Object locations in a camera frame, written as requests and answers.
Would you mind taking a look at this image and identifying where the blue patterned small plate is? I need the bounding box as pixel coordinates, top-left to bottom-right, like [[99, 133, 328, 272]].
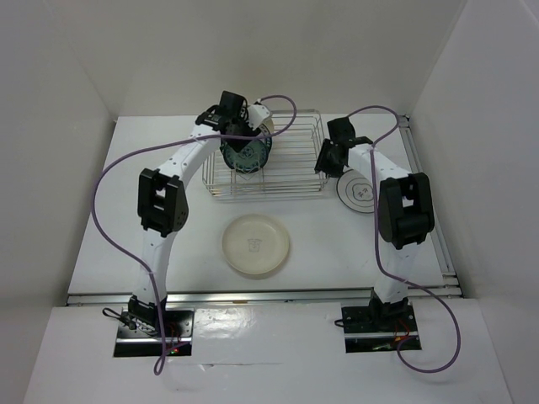
[[220, 138, 273, 173]]

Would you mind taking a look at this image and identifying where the white plate teal lettered rim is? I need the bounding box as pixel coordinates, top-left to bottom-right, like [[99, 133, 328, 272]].
[[258, 118, 275, 139]]

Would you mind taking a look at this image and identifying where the white plate blue rim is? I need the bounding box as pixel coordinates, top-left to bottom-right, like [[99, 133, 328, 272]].
[[336, 169, 374, 214]]

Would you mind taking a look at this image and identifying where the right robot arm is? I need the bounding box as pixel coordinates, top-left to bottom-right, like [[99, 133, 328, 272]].
[[315, 117, 435, 332]]

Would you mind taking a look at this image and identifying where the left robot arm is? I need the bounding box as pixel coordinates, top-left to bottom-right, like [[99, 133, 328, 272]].
[[128, 91, 271, 336]]

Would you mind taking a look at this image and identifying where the silver wire dish rack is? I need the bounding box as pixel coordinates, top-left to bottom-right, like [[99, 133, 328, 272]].
[[201, 109, 327, 202]]

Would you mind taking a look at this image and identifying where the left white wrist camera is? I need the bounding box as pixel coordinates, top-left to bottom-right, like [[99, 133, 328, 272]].
[[247, 104, 271, 130]]

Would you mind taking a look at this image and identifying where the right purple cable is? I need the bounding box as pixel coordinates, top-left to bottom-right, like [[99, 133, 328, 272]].
[[344, 104, 462, 374]]

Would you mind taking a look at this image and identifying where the purple cable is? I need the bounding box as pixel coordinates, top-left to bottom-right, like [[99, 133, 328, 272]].
[[91, 94, 298, 376], [344, 104, 462, 374]]

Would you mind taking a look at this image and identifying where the right side aluminium rail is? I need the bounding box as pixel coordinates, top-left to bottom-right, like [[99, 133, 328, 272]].
[[399, 115, 461, 288]]

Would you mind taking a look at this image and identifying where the aluminium rail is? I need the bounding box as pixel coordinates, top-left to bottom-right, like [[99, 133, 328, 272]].
[[65, 286, 462, 307], [399, 115, 461, 288]]

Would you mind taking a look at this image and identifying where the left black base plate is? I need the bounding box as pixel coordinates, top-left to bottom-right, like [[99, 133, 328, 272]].
[[112, 309, 195, 358]]

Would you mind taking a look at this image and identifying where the front aluminium rail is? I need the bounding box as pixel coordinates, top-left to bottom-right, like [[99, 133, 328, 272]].
[[65, 286, 462, 307]]

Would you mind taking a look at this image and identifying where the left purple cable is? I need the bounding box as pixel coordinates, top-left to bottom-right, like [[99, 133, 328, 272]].
[[91, 94, 298, 376]]

